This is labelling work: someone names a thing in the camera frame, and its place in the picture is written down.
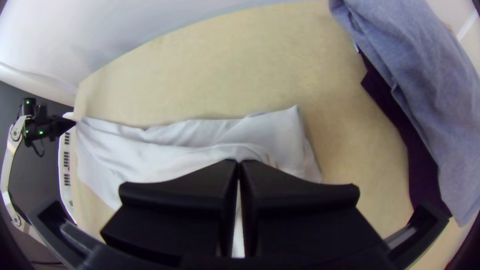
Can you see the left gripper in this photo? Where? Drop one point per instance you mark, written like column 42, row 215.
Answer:
column 56, row 126

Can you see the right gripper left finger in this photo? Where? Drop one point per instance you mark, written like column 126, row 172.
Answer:
column 187, row 210

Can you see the pile of folded clothes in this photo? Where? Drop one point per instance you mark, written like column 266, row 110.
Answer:
column 423, row 90

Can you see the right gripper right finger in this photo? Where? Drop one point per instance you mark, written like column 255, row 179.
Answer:
column 300, row 213

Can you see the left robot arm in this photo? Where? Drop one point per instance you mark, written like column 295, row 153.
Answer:
column 15, row 135

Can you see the white t-shirt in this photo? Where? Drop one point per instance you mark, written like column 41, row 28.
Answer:
column 168, row 150

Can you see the white laundry basket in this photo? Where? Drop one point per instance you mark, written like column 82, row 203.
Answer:
column 66, row 165

